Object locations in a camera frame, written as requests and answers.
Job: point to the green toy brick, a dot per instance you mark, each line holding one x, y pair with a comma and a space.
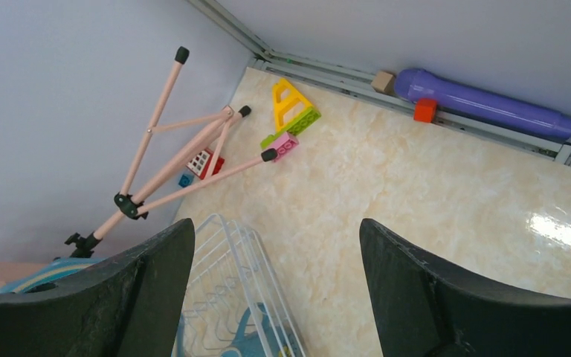
294, 127

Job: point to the small wooden cube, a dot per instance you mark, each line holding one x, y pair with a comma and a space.
383, 82

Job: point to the blue polka dot plate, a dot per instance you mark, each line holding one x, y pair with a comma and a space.
58, 269

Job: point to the small blue toy block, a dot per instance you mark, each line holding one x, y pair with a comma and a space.
186, 180

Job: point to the pink toy brick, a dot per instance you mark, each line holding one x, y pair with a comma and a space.
285, 143

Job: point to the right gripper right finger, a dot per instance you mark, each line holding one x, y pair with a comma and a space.
425, 305

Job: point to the blue floral mug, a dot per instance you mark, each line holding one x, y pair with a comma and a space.
281, 340

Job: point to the white wire dish rack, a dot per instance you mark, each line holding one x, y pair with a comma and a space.
230, 273

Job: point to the red white toy block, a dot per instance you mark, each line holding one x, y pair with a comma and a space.
199, 165

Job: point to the yellow toy frame block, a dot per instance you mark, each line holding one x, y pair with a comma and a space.
288, 103

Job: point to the purple flashlight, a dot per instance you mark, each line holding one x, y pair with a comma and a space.
414, 84

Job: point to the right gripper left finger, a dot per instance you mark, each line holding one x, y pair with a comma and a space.
126, 305

